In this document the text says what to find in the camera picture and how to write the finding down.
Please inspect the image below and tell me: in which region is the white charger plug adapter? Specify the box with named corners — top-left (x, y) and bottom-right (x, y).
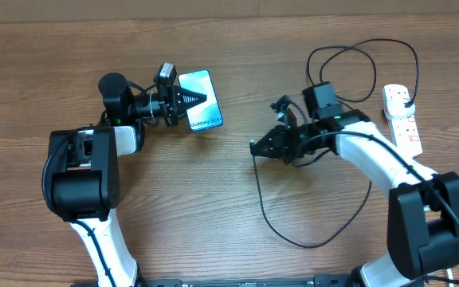
top-left (384, 98), bottom-right (416, 120)

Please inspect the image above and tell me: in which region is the Samsung Galaxy smartphone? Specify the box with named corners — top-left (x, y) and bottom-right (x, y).
top-left (177, 69), bottom-right (225, 132)

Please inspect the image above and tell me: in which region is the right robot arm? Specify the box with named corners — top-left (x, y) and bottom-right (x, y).
top-left (249, 81), bottom-right (459, 286)

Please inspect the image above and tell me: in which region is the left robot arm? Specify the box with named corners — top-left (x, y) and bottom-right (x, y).
top-left (41, 71), bottom-right (208, 286)

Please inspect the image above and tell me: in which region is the black USB charging cable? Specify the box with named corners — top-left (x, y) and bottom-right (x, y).
top-left (249, 38), bottom-right (420, 250)

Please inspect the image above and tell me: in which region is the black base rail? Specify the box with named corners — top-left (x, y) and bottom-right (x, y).
top-left (135, 274), bottom-right (359, 287)

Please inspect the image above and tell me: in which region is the white power strip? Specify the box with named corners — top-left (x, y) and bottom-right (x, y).
top-left (382, 84), bottom-right (422, 158)

